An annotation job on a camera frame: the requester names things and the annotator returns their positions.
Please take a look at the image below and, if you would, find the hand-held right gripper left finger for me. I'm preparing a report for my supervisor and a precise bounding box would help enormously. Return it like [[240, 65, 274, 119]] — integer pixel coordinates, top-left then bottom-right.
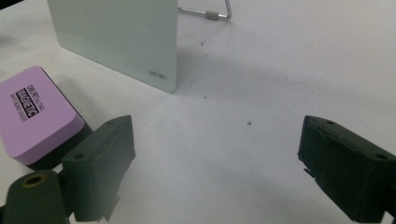
[[61, 114, 137, 223]]

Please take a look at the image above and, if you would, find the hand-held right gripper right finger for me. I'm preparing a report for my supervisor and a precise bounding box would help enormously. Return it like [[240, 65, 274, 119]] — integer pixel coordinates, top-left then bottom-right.
[[297, 115, 396, 224]]

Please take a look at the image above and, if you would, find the purple whiteboard eraser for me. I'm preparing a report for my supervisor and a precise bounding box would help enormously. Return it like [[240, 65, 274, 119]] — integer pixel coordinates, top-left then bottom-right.
[[0, 65, 94, 172]]

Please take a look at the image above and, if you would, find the glass whiteboard with black scribble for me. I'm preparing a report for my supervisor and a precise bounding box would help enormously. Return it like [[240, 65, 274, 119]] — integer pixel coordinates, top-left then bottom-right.
[[46, 0, 178, 94]]

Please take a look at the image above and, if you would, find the metal wire board stand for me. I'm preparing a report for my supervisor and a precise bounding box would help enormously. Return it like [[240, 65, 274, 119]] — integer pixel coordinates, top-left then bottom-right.
[[177, 0, 233, 21]]

